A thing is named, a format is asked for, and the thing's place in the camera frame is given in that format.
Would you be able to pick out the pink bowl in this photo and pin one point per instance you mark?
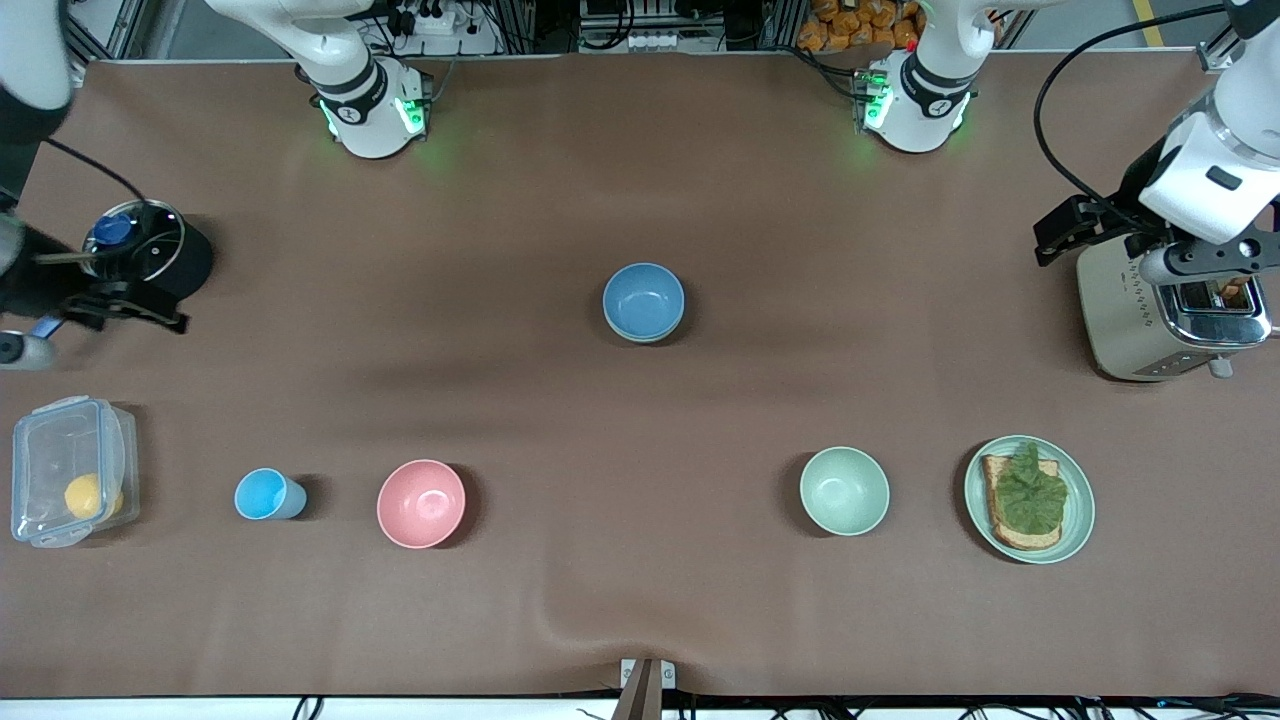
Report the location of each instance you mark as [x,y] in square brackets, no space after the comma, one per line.
[421,504]

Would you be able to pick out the brown wooden bar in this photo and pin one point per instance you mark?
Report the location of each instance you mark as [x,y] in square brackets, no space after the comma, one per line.
[632,700]

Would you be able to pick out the yellow lemon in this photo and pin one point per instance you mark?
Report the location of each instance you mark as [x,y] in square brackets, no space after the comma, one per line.
[88,496]

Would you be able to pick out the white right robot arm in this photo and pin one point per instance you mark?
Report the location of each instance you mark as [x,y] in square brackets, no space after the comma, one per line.
[355,110]

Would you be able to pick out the blue bowl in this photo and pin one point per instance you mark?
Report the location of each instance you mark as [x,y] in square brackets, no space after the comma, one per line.
[643,298]

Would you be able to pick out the clear plastic lidded container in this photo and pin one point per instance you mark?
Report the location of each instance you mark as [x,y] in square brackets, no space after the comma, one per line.
[50,450]

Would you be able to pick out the bread slice with crust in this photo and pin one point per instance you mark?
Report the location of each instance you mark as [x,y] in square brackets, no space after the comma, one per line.
[1020,540]

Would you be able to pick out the green lettuce leaf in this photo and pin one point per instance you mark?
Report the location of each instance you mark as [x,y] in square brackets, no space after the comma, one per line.
[1032,495]

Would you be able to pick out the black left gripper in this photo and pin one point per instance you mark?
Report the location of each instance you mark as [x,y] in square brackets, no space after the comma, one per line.
[1132,202]

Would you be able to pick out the small metal table bracket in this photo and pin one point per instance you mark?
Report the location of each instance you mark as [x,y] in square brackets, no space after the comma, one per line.
[647,672]

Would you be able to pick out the white power strip with plugs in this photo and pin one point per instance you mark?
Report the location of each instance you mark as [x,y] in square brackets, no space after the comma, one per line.
[430,20]

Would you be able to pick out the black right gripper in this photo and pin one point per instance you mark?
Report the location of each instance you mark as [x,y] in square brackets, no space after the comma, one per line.
[30,275]

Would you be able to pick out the metal corner bracket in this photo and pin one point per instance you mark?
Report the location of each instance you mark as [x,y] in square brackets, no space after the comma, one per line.
[1215,57]

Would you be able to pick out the light blue cup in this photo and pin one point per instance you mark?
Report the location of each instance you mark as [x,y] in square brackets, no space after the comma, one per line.
[262,494]

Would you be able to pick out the pale green plate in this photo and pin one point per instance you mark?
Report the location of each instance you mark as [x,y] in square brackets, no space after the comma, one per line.
[1078,510]

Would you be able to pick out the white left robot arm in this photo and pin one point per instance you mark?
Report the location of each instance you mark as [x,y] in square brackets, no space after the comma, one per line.
[1230,150]

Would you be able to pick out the orange snack bag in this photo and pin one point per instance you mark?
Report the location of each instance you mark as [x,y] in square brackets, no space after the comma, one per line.
[850,25]

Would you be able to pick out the small browned toast piece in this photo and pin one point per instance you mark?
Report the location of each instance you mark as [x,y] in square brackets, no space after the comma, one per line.
[1232,290]

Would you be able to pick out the beige and silver toaster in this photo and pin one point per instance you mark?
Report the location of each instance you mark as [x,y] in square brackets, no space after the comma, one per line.
[1120,320]

